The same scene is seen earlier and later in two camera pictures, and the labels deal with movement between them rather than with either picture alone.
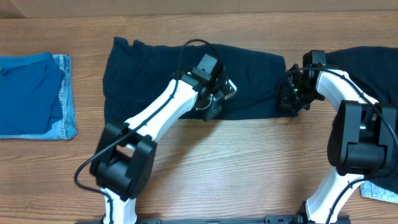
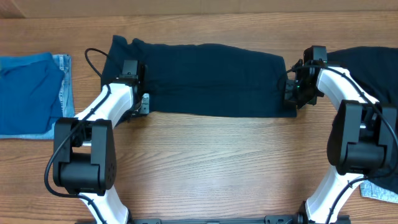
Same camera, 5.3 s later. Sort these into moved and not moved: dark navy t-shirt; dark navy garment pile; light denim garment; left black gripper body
Moved: left black gripper body
Not moved: dark navy t-shirt; dark navy garment pile; light denim garment
